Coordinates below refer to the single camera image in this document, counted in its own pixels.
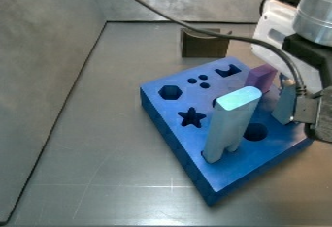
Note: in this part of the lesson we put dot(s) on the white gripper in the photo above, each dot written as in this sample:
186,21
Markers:
273,29

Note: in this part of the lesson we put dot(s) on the light blue rectangular block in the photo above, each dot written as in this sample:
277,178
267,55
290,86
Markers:
231,115

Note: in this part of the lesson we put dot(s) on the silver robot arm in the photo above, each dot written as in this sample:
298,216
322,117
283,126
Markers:
297,27

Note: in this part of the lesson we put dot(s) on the blue shape sorter board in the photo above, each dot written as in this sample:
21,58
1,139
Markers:
179,103

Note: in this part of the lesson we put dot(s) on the purple rectangular block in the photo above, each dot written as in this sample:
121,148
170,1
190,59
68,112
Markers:
259,77

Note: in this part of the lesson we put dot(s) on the black curved stand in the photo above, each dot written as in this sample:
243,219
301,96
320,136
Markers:
198,45

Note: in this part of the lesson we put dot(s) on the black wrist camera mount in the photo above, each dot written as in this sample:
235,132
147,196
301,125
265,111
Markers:
313,107

